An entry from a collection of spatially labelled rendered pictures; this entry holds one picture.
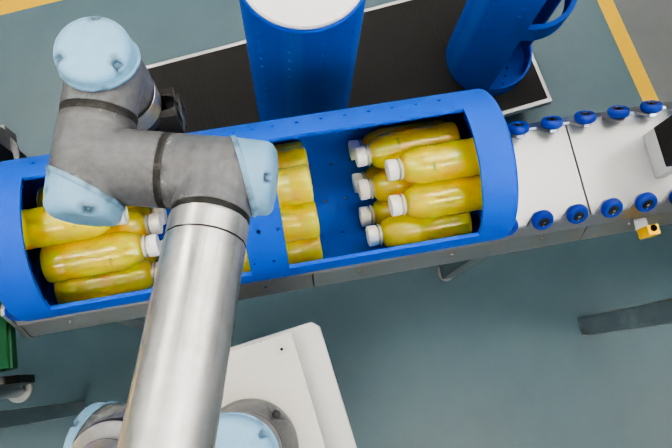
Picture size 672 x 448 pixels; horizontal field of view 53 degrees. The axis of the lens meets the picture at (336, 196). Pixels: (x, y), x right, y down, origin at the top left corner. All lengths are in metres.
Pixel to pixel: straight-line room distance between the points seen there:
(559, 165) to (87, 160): 1.09
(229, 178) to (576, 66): 2.22
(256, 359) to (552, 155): 0.79
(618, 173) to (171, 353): 1.20
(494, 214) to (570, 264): 1.33
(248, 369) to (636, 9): 2.25
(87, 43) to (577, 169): 1.13
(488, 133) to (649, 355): 1.54
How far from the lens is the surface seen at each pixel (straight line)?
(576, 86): 2.71
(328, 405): 1.15
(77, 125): 0.68
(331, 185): 1.39
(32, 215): 1.23
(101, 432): 0.91
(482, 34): 2.11
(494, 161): 1.16
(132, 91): 0.71
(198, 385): 0.56
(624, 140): 1.61
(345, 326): 2.31
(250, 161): 0.63
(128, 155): 0.66
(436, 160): 1.19
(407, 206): 1.22
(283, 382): 1.12
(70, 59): 0.69
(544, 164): 1.53
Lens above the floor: 2.30
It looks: 75 degrees down
